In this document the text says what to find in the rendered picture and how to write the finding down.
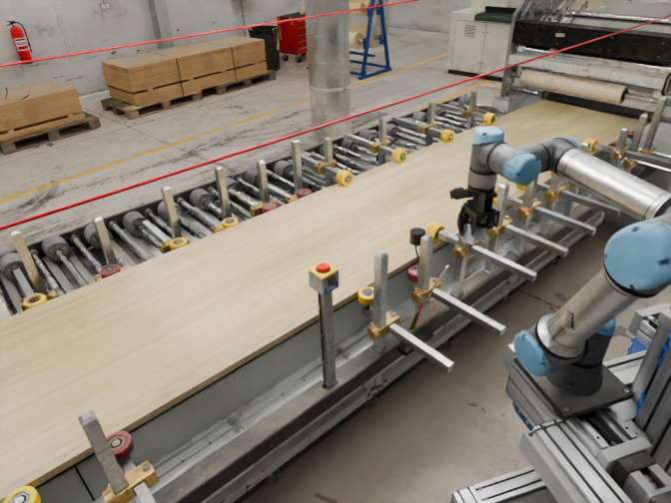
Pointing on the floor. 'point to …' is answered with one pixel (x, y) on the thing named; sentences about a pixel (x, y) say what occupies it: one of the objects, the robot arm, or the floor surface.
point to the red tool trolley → (293, 36)
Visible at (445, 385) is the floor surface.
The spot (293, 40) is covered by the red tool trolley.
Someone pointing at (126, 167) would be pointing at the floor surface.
